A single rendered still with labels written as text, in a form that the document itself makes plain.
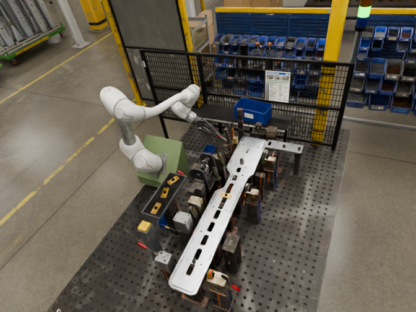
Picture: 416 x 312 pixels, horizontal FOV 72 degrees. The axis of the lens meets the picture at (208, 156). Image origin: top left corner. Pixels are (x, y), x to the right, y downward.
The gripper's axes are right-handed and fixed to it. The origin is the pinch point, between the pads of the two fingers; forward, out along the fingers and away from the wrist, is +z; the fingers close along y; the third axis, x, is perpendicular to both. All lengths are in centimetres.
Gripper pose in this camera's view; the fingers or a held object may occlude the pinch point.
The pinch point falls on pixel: (215, 133)
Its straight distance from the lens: 235.8
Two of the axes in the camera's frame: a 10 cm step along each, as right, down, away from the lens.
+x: 4.0, -6.6, 6.3
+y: 3.9, -5.0, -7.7
